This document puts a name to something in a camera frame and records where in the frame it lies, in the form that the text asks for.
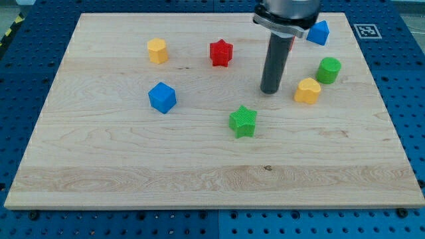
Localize light wooden board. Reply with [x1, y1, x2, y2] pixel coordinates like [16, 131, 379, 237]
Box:
[5, 13, 424, 210]

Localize yellow heart block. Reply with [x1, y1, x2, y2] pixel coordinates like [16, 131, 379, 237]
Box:
[294, 78, 321, 104]

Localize white fiducial marker tag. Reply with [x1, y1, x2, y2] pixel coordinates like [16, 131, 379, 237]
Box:
[353, 23, 382, 39]

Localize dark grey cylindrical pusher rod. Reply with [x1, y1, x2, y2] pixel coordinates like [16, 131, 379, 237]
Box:
[260, 33, 294, 94]

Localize red star block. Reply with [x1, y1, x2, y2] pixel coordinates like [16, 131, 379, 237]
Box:
[209, 39, 233, 67]

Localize blue cube block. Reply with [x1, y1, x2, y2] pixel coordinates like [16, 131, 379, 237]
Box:
[148, 82, 177, 114]

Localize blue triangular prism block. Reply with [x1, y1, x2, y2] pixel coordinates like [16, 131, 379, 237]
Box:
[306, 21, 329, 46]

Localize green star block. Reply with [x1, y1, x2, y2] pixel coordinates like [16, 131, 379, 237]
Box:
[228, 105, 257, 139]

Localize green cylinder block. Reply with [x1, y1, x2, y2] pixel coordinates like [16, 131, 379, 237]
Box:
[316, 57, 341, 84]

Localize black yellow hazard tape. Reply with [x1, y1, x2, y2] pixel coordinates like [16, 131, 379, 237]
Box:
[1, 12, 25, 48]

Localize yellow hexagon block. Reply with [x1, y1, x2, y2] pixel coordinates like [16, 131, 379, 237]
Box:
[147, 38, 169, 64]

